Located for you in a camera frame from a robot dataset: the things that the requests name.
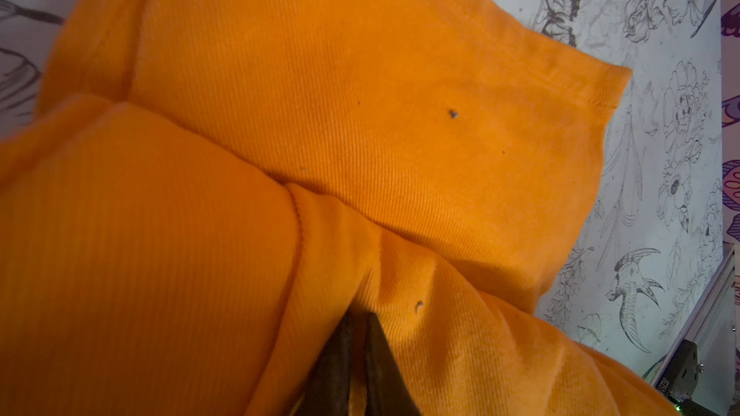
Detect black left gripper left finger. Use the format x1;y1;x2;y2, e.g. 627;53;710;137
293;314;354;416

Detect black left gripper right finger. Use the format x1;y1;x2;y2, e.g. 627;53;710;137
363;313;421;416

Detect floral printed table mat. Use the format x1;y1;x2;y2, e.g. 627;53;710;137
1;0;722;385

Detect orange long pants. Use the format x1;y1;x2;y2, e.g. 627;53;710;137
1;0;674;415

